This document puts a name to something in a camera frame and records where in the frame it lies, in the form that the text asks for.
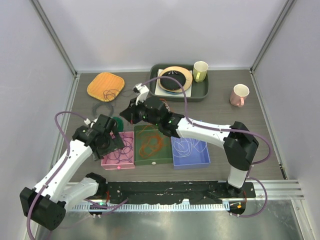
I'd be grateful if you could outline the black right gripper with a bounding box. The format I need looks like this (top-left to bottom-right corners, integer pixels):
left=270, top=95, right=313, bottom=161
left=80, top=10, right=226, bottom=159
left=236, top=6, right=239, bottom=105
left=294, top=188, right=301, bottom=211
left=121, top=96, right=161, bottom=126

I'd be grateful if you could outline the orange cable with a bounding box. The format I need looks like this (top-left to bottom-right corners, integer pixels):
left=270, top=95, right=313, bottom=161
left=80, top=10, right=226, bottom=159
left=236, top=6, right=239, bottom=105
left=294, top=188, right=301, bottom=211
left=136, top=124, right=171, bottom=160

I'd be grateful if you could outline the white cable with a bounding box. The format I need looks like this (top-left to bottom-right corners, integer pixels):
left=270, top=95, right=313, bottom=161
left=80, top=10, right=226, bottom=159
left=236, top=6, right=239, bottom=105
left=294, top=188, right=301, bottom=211
left=172, top=138, right=208, bottom=158

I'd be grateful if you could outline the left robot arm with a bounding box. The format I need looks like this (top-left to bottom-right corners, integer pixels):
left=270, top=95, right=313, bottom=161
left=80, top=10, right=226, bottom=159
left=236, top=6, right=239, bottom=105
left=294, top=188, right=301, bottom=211
left=19, top=114, right=124, bottom=231

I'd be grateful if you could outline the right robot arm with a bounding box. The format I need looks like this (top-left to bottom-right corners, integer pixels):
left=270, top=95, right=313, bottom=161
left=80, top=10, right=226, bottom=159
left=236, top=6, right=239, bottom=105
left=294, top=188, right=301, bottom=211
left=120, top=97, right=259, bottom=198

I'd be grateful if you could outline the pink box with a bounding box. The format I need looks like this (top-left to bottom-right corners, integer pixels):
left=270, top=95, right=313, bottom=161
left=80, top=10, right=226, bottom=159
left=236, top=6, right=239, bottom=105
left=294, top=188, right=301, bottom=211
left=100, top=131, right=135, bottom=170

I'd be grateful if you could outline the wooden cutting board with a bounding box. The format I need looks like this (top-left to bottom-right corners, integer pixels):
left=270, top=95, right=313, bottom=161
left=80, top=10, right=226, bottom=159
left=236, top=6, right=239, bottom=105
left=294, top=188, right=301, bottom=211
left=86, top=72, right=125, bottom=102

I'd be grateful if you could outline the green box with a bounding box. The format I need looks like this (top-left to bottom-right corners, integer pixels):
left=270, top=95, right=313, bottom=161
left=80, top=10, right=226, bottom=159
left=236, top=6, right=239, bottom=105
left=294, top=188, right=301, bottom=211
left=133, top=124, right=173, bottom=166

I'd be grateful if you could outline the white square plate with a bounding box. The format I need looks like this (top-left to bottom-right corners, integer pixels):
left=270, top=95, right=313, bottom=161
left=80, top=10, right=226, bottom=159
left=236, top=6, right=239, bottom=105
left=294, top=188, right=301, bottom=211
left=154, top=66, right=193, bottom=97

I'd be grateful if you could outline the black and tan plate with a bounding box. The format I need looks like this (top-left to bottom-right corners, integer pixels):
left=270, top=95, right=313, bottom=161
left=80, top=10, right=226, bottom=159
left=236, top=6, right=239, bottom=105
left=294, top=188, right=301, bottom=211
left=157, top=66, right=193, bottom=95

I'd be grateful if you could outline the blue box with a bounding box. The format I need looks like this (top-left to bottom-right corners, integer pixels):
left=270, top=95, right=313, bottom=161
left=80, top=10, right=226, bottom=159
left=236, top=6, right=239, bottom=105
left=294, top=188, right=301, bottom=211
left=171, top=137, right=211, bottom=170

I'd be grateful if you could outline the dark green tray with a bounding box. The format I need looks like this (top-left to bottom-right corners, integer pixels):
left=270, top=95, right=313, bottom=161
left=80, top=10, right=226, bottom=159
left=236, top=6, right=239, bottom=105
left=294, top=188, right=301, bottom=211
left=148, top=63, right=210, bottom=102

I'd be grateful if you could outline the yellow mug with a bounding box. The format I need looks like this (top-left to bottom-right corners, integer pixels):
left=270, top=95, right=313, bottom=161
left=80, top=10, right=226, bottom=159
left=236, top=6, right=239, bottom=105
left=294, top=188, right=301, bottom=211
left=192, top=61, right=209, bottom=83

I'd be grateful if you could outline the pink mug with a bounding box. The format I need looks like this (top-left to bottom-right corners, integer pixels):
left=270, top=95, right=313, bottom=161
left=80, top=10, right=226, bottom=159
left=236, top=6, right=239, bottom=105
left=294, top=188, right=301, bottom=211
left=229, top=84, right=250, bottom=108

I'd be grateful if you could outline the green cable coil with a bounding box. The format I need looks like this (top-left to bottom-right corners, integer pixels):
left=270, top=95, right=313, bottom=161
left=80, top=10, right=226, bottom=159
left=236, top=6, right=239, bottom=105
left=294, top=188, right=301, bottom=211
left=111, top=116, right=125, bottom=133

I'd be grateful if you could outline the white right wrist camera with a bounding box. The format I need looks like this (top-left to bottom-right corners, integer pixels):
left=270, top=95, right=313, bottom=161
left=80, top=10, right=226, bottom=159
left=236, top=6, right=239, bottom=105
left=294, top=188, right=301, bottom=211
left=133, top=83, right=149, bottom=106

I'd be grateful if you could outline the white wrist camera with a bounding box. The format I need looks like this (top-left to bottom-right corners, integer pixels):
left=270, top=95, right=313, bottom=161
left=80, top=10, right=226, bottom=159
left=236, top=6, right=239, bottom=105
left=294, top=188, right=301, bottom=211
left=133, top=83, right=149, bottom=106
left=84, top=118, right=97, bottom=126

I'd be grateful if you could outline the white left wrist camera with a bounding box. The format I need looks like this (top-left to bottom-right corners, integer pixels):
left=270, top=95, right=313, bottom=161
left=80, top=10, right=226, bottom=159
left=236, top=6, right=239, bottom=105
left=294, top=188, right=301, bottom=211
left=84, top=118, right=97, bottom=126

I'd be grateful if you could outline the grey cable coil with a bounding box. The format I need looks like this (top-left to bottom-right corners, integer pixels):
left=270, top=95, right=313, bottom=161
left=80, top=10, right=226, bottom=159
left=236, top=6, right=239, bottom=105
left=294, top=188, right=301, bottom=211
left=91, top=101, right=116, bottom=117

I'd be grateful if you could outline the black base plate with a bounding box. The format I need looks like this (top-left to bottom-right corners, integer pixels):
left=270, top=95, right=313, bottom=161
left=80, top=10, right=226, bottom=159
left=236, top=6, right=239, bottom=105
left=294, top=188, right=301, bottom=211
left=88, top=180, right=256, bottom=205

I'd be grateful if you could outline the white slotted cable duct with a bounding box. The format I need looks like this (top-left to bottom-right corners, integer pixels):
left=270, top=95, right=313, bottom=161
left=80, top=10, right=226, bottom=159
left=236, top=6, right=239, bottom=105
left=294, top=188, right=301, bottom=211
left=70, top=200, right=230, bottom=213

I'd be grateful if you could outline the aluminium corner post left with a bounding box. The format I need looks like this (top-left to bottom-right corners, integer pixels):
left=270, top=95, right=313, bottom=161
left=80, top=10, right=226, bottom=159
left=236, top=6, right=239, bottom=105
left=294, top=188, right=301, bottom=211
left=29, top=0, right=78, bottom=77

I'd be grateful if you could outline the aluminium corner post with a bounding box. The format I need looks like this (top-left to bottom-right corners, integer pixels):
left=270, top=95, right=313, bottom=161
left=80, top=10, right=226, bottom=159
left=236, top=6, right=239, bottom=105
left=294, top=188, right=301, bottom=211
left=29, top=0, right=78, bottom=77
left=250, top=0, right=296, bottom=74

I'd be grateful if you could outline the aluminium front rail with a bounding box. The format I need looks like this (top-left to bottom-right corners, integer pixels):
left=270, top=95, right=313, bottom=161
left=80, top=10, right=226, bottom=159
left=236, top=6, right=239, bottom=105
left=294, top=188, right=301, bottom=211
left=64, top=179, right=305, bottom=203

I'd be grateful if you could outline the aluminium corner post right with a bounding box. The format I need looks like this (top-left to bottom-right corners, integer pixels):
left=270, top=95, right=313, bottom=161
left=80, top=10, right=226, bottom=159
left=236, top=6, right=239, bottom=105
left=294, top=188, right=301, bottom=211
left=250, top=0, right=296, bottom=74

